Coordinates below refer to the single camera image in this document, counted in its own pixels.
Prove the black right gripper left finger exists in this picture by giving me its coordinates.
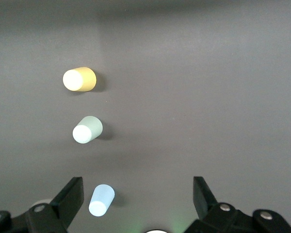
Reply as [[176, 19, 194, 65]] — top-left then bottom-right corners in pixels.
[[0, 176, 84, 233]]

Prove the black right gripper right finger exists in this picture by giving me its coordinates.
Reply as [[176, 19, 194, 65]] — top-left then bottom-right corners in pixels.
[[184, 176, 291, 233]]

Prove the pale green plastic cup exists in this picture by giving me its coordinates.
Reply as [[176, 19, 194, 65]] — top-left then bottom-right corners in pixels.
[[72, 116, 103, 144]]

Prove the yellow plastic cup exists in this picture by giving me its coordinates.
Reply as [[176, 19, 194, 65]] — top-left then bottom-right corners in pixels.
[[62, 67, 97, 92]]

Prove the light blue plastic cup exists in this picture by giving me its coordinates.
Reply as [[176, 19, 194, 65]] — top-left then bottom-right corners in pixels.
[[88, 184, 115, 217]]

